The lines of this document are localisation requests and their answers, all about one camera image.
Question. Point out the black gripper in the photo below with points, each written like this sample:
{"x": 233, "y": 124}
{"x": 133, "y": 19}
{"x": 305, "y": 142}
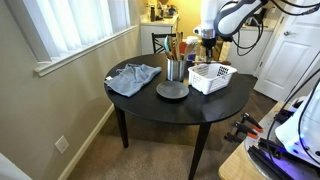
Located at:
{"x": 208, "y": 44}

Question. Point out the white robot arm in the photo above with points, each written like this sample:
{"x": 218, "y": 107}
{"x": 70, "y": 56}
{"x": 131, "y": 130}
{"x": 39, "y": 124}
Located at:
{"x": 300, "y": 132}

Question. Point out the white plastic basket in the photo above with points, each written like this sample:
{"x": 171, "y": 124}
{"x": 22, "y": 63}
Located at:
{"x": 208, "y": 78}

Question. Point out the steel utensil holder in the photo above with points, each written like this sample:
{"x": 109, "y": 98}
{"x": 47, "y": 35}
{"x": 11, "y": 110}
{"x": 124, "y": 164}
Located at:
{"x": 175, "y": 70}

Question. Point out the red spatula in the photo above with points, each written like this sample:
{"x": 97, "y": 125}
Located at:
{"x": 182, "y": 47}

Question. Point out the wooden spatula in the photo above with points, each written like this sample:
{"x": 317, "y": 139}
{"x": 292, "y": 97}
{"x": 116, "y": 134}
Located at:
{"x": 177, "y": 44}

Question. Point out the teal spatula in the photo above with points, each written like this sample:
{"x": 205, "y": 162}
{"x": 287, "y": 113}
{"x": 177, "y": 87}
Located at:
{"x": 166, "y": 44}

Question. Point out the grey round plate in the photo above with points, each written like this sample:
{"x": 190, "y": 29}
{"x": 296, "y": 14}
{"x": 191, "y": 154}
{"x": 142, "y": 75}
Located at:
{"x": 172, "y": 90}

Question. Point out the round black table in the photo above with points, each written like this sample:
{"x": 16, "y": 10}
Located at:
{"x": 194, "y": 109}

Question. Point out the orange black clamp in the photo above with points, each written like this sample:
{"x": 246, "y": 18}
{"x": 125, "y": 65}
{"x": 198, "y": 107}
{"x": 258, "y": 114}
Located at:
{"x": 243, "y": 128}
{"x": 255, "y": 124}

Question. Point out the white door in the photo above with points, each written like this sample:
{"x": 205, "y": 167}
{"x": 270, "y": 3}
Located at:
{"x": 294, "y": 51}

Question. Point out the blue grey cloth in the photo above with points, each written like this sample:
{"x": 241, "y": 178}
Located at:
{"x": 131, "y": 78}

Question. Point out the white vertical blinds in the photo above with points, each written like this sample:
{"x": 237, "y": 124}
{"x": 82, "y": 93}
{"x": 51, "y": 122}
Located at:
{"x": 58, "y": 29}

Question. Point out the wall power outlet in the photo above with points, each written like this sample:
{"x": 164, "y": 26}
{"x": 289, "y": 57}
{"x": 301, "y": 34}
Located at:
{"x": 62, "y": 144}

